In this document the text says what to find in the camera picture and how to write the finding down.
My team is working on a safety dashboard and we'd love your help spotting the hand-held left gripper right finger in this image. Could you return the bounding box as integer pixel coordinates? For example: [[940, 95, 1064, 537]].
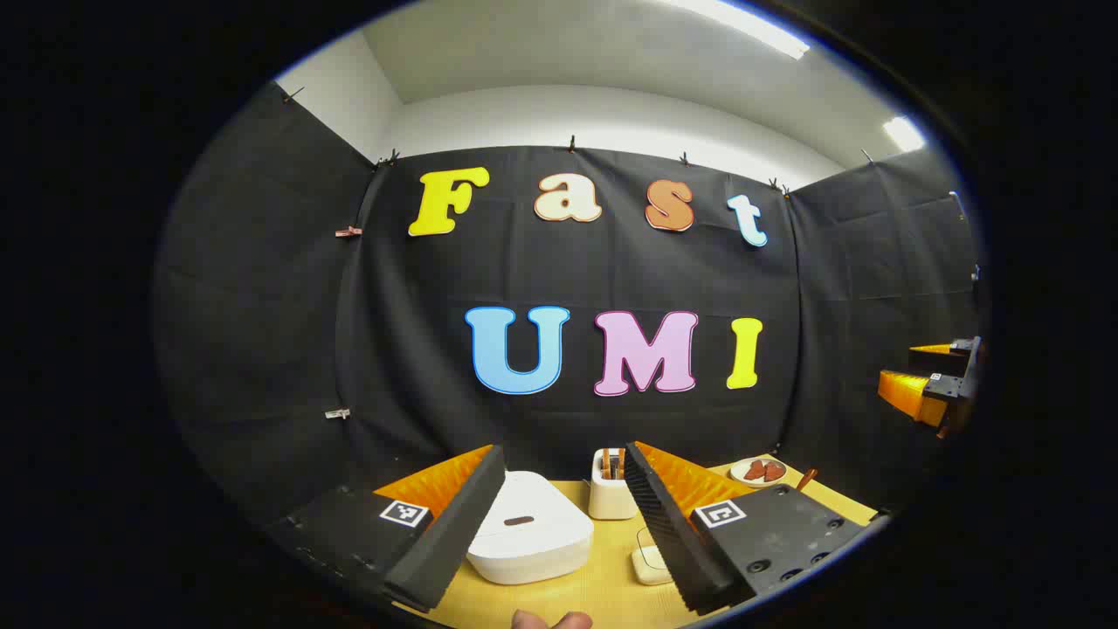
[[622, 441, 892, 617]]

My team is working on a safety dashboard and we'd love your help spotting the white toaster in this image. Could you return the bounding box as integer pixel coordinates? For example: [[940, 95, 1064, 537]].
[[588, 447, 638, 522]]

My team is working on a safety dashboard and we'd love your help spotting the small ceiling light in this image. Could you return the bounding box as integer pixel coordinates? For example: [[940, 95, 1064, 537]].
[[882, 116, 925, 152]]

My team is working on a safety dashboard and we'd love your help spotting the round white plate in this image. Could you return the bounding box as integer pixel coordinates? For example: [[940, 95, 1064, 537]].
[[729, 457, 789, 487]]

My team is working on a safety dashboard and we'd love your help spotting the clear plastic tray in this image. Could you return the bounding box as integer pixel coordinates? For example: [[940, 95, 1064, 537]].
[[631, 524, 675, 586]]

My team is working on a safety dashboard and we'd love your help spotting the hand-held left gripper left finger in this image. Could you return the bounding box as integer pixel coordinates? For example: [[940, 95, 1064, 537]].
[[262, 444, 507, 612]]

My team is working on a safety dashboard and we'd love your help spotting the black backdrop cloth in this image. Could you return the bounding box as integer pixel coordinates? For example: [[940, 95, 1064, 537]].
[[153, 80, 988, 525]]

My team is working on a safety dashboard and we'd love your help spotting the white rice cooker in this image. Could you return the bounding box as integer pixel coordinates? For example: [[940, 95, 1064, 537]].
[[466, 471, 595, 586]]

